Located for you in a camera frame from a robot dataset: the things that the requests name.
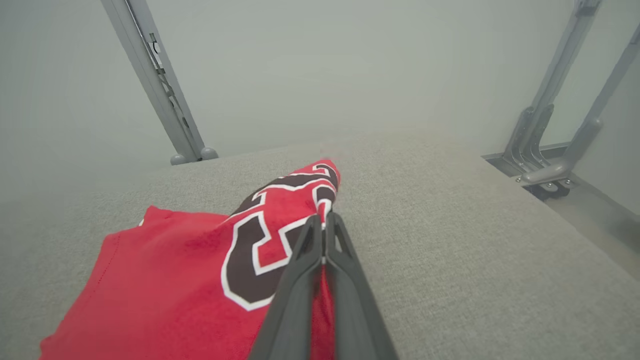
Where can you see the grey metal partition post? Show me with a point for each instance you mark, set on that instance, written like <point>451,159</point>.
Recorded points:
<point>150,75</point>

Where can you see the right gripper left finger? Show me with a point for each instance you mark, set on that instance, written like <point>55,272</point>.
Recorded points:
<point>287,325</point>

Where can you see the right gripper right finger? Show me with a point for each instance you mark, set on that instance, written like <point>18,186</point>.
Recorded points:
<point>357,325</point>

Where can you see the red jersey with dark number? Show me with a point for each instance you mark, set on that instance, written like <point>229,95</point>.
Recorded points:
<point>160,280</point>

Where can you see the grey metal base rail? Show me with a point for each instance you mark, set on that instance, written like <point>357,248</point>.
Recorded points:
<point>500,161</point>

